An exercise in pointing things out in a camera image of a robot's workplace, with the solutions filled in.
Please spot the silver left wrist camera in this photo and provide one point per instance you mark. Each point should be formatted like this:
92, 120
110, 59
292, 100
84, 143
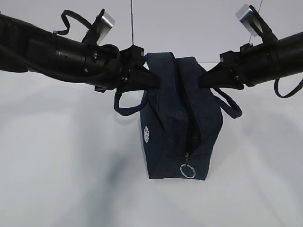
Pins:
99, 29

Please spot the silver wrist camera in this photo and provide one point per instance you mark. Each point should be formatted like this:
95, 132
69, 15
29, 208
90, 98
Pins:
255, 24
99, 29

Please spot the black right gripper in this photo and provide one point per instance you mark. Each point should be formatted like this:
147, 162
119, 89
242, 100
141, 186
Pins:
235, 70

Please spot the navy blue lunch bag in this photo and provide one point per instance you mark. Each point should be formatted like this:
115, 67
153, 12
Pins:
180, 122

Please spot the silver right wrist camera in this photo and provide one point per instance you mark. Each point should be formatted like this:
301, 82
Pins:
255, 24

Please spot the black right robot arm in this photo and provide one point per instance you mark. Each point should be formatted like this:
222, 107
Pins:
281, 58

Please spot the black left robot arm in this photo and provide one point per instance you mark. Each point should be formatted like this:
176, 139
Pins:
75, 54

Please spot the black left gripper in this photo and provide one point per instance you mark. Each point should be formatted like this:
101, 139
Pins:
126, 73

